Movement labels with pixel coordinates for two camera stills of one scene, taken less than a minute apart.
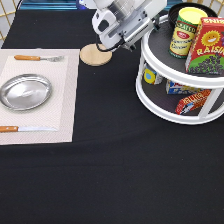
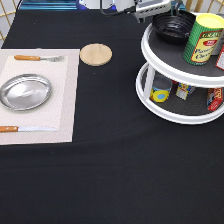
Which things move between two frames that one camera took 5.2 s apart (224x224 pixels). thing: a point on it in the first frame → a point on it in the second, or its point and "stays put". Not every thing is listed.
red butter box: [192, 102] → [214, 98]
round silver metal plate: [25, 92] stays put
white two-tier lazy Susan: [181, 79] stays put
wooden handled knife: [6, 129] stays put
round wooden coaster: [92, 55] stays put
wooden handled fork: [52, 59] stays put
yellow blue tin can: [151, 76] → [160, 89]
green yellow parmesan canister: [186, 23] → [203, 38]
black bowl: [174, 12] → [174, 28]
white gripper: [126, 23] → [143, 8]
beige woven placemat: [58, 111] stays put
